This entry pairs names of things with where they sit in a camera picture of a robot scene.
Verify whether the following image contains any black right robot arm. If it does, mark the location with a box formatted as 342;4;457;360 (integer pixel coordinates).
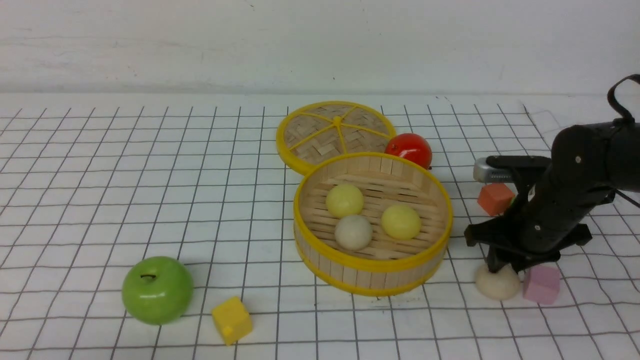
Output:
464;121;640;273

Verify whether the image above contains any black cable loop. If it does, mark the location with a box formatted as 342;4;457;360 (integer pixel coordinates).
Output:
606;74;640;126

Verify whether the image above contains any pink cube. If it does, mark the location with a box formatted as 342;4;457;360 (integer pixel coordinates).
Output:
522;264;561;305

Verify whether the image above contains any orange cube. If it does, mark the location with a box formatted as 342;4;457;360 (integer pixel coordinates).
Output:
477;183;515;217

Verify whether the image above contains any white bun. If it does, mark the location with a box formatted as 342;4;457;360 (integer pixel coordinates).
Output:
474;264;521;301
334;214;373;251

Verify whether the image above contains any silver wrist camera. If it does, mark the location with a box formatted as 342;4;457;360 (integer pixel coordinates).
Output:
472;155;551;183

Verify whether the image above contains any bamboo steamer tray yellow rim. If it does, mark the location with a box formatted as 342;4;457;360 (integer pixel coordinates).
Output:
293;152;454;297

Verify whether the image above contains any pale yellow bun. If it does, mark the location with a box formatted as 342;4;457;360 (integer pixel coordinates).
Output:
325;183;365;219
381;203;422;240

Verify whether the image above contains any red tomato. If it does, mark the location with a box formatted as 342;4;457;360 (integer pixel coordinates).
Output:
384;133;433;170

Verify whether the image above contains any woven bamboo steamer lid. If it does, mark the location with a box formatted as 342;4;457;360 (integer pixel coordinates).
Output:
275;101;397;176

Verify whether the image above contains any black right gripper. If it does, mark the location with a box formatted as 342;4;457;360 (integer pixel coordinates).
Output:
464;166;593;273

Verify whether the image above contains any yellow cube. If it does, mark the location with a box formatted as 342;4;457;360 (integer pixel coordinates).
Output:
211;296;254;346

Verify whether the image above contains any green apple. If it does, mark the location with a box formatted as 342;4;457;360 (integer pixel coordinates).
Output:
121;256;194;326

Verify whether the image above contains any white grid tablecloth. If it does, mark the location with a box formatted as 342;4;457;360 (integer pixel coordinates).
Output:
0;95;639;360

